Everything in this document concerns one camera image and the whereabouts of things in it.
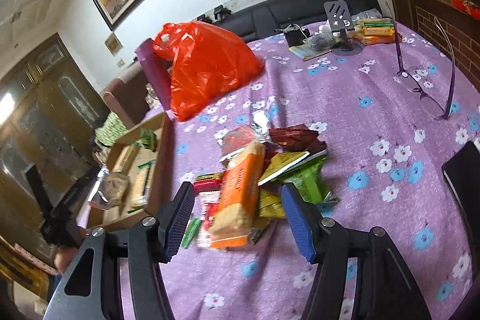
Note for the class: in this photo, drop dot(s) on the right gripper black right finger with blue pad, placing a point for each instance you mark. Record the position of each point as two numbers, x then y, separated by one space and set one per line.
385 287

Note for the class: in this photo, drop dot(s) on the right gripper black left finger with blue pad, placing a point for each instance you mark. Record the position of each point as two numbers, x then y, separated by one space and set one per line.
90 287

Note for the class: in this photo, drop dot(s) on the orange cracker package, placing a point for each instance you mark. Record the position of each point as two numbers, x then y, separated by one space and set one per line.
236 211

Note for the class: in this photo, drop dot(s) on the person's left hand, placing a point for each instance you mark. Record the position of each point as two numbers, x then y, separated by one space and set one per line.
63 258

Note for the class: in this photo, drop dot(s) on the silver foil snack packet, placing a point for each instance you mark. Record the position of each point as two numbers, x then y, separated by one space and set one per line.
109 190

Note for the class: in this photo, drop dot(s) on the cracker pack in tray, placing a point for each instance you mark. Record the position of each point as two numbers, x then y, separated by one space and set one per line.
126 159

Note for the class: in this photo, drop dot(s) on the cardboard tray box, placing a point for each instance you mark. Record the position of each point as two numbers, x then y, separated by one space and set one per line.
147 188

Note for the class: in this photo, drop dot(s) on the green patterned cloth pile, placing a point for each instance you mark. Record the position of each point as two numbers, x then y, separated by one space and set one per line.
111 131

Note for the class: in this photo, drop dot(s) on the wooden glass door cabinet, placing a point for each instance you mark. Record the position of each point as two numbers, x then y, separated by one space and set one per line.
49 111

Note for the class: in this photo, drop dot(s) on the bright green snack packet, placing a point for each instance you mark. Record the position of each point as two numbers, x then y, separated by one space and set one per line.
309 183

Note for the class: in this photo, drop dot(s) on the brown armchair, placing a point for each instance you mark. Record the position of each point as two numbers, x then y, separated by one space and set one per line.
125 95

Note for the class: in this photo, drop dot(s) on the yellow green snack packet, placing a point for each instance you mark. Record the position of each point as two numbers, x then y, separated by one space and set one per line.
285 162

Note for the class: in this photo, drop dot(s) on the dark red snack packet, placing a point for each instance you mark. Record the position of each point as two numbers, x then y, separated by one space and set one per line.
298 138

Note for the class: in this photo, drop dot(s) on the purple thermos bottle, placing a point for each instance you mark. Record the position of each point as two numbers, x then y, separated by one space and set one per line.
155 71

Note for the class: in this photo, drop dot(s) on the red plastic bag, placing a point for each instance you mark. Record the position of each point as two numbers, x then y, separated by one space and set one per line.
208 62

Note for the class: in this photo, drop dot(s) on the purple floral tablecloth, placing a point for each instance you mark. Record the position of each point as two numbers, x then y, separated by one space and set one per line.
384 161

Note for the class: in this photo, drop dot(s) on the purple eyeglasses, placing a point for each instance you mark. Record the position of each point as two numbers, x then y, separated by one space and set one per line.
417 82

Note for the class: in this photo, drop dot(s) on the booklet on table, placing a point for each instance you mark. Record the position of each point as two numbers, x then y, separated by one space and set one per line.
306 53

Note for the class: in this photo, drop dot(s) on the small black box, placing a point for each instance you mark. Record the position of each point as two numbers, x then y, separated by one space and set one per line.
296 35

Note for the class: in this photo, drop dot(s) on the stack of biscuit boxes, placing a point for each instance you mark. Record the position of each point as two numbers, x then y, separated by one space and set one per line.
376 31

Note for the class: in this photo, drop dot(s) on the grey phone stand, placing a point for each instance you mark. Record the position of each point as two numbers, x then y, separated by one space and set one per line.
340 21

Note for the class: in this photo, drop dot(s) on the black sofa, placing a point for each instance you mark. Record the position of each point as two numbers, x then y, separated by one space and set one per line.
266 18

